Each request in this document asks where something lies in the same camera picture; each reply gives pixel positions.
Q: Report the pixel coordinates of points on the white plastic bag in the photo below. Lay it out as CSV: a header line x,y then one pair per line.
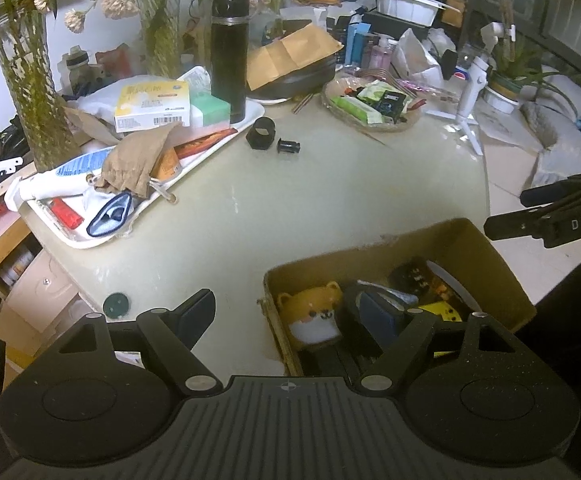
x,y
415,57

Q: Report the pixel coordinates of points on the pink straw pack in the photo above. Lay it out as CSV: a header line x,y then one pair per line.
x,y
430,89

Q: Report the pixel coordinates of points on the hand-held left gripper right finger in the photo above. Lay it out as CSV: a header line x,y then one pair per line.
x,y
380,322

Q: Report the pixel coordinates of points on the red booklet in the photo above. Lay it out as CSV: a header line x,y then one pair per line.
x,y
205,142

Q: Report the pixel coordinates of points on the shiba dog plush toy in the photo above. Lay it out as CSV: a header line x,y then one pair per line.
x,y
310,315

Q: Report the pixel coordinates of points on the white plate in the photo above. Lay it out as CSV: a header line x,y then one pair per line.
x,y
270,101

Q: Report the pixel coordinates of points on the white paper sheet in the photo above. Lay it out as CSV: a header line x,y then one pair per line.
x,y
505,130

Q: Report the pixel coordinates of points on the dark green round cap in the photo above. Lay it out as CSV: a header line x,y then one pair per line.
x,y
117,305

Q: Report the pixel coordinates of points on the thin wooden skewer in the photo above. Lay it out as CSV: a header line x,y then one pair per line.
x,y
370,136

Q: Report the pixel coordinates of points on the small black connector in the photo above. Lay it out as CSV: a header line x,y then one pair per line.
x,y
289,146

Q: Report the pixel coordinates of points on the glass vase with dried flowers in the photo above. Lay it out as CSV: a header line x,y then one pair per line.
x,y
30,95

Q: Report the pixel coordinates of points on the pair of wooden chopsticks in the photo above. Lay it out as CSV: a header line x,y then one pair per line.
x,y
303,104

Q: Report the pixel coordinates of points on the glass bowl of packets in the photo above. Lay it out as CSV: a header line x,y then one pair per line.
x,y
370,127

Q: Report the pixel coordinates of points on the black zip case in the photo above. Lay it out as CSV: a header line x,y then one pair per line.
x,y
300,82

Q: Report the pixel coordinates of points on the grey floor cloth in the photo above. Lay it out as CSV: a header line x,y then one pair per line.
x,y
570,150

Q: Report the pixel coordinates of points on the yellow and white box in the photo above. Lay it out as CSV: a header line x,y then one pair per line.
x,y
153,102

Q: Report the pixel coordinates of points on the white drawer cabinet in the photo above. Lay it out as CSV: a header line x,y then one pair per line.
x,y
35,290

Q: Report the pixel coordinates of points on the green tissue pack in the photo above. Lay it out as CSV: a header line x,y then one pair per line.
x,y
210,110

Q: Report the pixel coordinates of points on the white plastic food container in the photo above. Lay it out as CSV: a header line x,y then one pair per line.
x,y
405,7

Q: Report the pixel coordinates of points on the potted plant in white pot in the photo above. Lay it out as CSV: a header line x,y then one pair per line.
x,y
502,100

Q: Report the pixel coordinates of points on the cola bottle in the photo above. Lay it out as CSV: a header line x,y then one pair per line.
x,y
463,74

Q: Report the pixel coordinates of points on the clear wrapped pack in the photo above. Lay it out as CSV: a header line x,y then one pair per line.
x,y
195,80

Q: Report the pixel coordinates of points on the orange packet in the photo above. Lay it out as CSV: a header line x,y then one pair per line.
x,y
169,162

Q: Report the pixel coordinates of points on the black packet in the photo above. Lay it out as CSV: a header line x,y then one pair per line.
x,y
390,105

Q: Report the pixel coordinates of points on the white tray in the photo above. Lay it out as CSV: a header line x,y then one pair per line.
x,y
253,112

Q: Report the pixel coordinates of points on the green packet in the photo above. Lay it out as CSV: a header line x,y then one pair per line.
x,y
355,109

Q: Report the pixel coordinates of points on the row of product boxes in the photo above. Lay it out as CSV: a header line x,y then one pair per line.
x,y
355,40

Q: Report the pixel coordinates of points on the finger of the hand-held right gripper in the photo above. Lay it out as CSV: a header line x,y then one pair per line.
x,y
520,225
555,191

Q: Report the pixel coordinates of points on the white tube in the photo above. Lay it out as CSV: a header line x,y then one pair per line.
x,y
50,185

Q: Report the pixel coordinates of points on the brown cardboard box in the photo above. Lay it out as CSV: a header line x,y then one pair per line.
x,y
490,270

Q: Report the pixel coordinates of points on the black thermos bottle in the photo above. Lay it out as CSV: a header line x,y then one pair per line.
x,y
229,60

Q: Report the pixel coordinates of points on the brown paper envelope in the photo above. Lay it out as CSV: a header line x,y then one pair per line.
x,y
290,55

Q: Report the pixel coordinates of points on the red lighter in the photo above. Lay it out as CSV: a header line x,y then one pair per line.
x,y
65,214

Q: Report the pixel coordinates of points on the pink liquid bottle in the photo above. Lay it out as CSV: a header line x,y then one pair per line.
x,y
384,55

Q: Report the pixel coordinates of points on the white gimbal tripod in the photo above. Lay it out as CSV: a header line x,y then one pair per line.
x,y
467,100

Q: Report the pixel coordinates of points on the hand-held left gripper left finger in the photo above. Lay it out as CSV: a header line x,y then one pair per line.
x,y
195,317

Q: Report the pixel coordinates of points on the yellow duck-print device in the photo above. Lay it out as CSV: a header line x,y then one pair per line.
x,y
445,315

